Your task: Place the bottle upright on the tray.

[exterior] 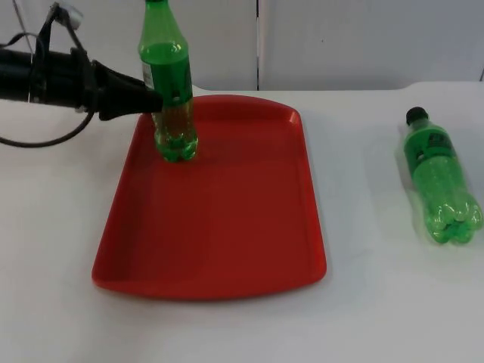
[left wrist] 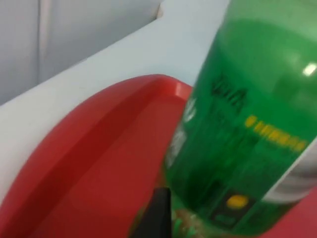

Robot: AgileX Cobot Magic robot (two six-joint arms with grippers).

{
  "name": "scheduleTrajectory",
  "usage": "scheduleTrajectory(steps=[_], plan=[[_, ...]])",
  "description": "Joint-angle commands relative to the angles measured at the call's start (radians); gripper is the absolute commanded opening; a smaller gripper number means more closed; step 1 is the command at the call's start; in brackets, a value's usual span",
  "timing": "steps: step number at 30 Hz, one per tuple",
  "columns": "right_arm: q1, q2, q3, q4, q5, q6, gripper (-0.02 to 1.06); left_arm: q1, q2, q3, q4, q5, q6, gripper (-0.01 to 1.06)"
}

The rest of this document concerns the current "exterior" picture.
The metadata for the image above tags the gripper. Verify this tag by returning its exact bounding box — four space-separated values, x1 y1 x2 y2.
69 46 165 122

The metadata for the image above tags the green plastic bottle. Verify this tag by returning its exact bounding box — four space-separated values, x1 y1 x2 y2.
136 0 200 164
399 107 484 247

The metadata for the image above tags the red tray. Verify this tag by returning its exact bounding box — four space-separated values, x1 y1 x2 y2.
91 94 327 302

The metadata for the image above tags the black cable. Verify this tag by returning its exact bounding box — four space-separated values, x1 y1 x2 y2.
0 10 61 104
0 107 95 148

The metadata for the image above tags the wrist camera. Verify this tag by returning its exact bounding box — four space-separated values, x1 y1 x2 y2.
48 1 85 29

